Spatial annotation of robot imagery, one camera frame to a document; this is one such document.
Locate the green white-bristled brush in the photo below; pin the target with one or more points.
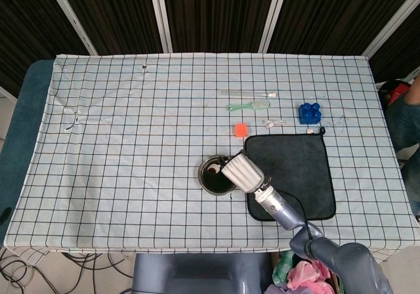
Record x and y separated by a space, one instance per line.
260 104

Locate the stainless steel bowl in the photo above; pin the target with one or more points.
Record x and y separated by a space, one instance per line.
213 184

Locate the orange foam cube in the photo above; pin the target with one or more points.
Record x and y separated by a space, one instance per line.
241 130

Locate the green plastic bag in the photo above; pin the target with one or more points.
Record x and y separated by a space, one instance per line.
281 267

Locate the pink plastic bag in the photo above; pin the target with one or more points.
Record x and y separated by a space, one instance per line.
305 272

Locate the black microfibre mat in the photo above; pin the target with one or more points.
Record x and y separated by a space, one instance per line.
295 149

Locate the clear tube with white cap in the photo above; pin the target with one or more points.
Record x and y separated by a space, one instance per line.
271 94

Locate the white black-checked tablecloth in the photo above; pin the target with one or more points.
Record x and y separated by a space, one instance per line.
131 143

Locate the white partition frame post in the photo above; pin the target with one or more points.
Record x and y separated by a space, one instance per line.
272 15
160 12
70 15
390 21

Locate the person in blue jeans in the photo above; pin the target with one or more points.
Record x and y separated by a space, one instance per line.
407 126

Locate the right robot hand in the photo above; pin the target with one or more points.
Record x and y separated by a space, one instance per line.
243 171

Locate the grey-blue robot torso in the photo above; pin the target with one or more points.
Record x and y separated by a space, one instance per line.
197 274

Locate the blue toy building block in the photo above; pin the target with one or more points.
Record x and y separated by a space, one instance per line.
310 114

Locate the red and black bag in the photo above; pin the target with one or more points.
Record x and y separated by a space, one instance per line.
398 92

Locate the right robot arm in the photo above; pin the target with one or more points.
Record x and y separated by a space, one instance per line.
279 208

